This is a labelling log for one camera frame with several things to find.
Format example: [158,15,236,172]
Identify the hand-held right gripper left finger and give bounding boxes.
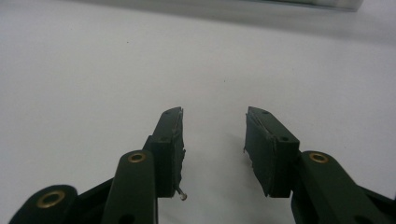
[143,106,189,202]

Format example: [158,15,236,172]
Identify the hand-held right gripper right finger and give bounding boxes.
[243,105,302,199]

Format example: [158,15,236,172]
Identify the two-tier metal shoe rack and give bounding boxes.
[245,0,365,13]

